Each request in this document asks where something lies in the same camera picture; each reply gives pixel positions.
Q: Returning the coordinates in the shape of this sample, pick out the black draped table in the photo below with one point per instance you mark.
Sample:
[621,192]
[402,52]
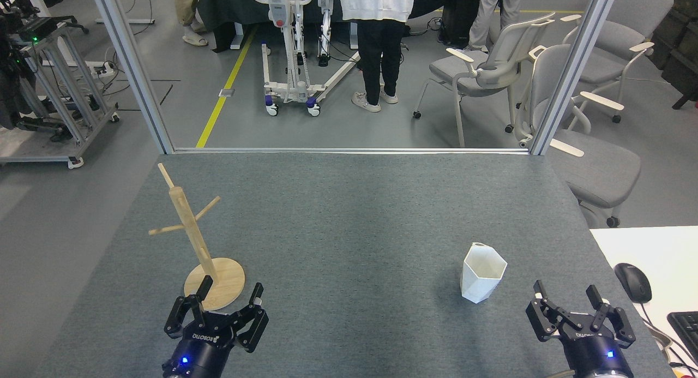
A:
[229,7]

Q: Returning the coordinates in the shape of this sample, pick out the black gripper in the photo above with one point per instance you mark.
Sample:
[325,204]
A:
[591,348]
[210,342]

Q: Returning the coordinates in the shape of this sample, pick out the metal floor plate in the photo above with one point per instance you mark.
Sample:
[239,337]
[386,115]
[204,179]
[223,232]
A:
[227,92]

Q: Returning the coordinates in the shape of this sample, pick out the white faceted cup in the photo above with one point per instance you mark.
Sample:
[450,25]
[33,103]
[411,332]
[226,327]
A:
[482,280]

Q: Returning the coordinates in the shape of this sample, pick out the person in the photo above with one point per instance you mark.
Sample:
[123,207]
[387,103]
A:
[188,7]
[379,45]
[491,12]

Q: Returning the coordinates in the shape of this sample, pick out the wooden cup rack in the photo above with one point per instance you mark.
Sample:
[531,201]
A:
[215,285]

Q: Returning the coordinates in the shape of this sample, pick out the white stand on wheels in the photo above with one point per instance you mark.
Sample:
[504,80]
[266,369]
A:
[289,50]

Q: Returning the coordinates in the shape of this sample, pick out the white power strip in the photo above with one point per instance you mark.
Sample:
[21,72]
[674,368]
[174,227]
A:
[103,68]

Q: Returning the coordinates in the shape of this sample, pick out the black box on floor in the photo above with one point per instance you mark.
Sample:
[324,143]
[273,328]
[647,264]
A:
[461,23]

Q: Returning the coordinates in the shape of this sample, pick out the stacked black crates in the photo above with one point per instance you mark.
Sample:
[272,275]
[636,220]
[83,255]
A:
[679,45]

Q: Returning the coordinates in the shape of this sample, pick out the metal cart on wheels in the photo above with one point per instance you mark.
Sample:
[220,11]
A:
[65,83]

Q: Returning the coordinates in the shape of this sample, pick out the black computer mouse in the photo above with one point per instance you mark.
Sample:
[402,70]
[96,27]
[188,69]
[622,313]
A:
[632,282]

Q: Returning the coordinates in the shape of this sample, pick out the silver frame post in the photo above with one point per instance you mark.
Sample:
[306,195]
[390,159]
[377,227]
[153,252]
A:
[133,72]
[572,72]

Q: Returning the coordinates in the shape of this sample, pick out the grey chair with white armrests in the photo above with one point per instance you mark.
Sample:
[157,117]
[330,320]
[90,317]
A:
[632,18]
[507,56]
[597,170]

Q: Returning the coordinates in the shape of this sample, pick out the black keyboard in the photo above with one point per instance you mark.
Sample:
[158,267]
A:
[686,331]

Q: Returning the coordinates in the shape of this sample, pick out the white desk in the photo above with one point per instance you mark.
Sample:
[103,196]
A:
[660,252]

